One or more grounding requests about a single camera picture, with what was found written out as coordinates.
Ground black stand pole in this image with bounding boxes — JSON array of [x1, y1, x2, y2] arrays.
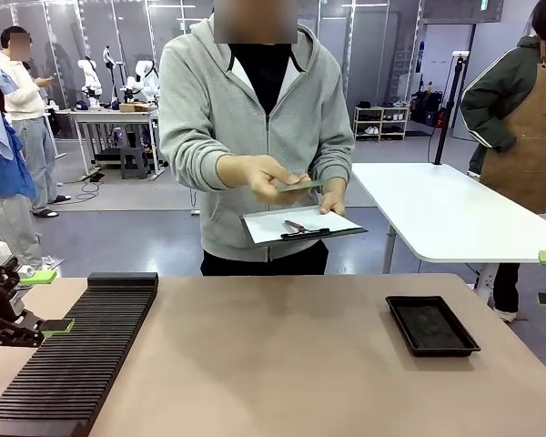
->
[[433, 50, 470, 166]]

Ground grey background workbench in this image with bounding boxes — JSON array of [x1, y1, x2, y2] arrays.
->
[[66, 107, 166, 182]]

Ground person's right forearm grey sleeve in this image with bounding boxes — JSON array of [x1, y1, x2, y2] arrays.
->
[[158, 140, 232, 193]]

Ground person in blue shirt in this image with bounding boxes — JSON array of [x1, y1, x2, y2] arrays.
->
[[0, 50, 44, 270]]

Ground black slotted PCB rack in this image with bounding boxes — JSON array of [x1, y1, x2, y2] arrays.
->
[[0, 271, 160, 437]]

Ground white table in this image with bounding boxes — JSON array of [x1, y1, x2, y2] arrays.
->
[[349, 162, 546, 311]]

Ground black plastic tray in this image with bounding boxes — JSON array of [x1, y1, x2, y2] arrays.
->
[[385, 295, 482, 358]]

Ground person in grey hoodie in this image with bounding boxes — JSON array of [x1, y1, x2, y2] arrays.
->
[[157, 15, 357, 278]]

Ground black equipment cases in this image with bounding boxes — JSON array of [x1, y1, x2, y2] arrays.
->
[[410, 89, 448, 128]]

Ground small white background robot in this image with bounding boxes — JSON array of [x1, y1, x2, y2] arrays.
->
[[76, 56, 104, 111]]

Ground green PCB board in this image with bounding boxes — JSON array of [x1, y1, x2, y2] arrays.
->
[[276, 178, 326, 194]]

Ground grey clipboard with paper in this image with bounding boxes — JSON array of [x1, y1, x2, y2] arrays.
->
[[239, 204, 369, 249]]

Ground person in brown apron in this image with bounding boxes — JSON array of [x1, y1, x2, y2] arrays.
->
[[460, 0, 546, 323]]

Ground man in white sweater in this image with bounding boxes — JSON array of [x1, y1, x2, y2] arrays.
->
[[0, 25, 73, 219]]

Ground grey step stool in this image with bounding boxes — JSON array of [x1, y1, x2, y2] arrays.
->
[[119, 145, 147, 180]]

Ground black floor cable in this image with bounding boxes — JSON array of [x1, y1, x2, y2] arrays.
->
[[63, 170, 108, 204]]

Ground person's left hand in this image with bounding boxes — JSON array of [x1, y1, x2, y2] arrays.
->
[[318, 176, 349, 218]]

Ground person's right hand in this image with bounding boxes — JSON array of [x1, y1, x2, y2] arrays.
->
[[215, 154, 311, 207]]

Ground white shoe shelf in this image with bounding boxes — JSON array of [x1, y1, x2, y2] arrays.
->
[[353, 105, 411, 142]]

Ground person's left forearm grey sleeve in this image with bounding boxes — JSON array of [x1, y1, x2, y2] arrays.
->
[[309, 127, 357, 184]]

